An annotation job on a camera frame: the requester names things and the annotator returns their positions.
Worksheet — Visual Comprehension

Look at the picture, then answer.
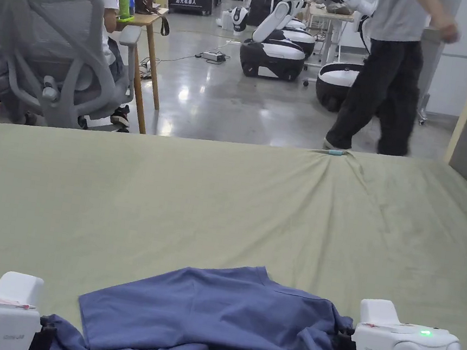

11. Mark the bed with pale green sheet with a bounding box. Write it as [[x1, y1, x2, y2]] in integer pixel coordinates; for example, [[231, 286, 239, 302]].
[[0, 94, 467, 350]]

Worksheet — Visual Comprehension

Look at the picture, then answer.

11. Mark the dark blue shirt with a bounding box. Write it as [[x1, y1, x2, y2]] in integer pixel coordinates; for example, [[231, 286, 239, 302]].
[[42, 236, 377, 350]]

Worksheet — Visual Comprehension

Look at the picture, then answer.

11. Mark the small white robot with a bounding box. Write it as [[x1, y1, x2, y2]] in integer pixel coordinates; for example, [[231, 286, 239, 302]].
[[219, 4, 251, 36]]

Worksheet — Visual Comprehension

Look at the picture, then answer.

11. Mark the power strip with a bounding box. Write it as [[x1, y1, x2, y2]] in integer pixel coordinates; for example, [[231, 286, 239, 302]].
[[201, 49, 228, 65]]

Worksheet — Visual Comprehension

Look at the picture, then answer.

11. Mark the grey mesh office chair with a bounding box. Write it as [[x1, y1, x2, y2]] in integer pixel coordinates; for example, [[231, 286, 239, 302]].
[[0, 0, 148, 142]]

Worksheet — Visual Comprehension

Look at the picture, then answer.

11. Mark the desk with white legs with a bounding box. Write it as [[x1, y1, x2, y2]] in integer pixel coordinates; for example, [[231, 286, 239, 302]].
[[297, 0, 359, 84]]

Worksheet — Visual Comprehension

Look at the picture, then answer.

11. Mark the wooden table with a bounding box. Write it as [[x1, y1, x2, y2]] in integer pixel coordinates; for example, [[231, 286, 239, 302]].
[[87, 0, 177, 136]]

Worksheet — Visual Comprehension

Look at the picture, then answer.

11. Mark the white and black robot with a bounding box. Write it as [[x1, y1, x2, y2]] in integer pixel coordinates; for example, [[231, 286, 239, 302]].
[[235, 0, 323, 86], [312, 0, 380, 116]]

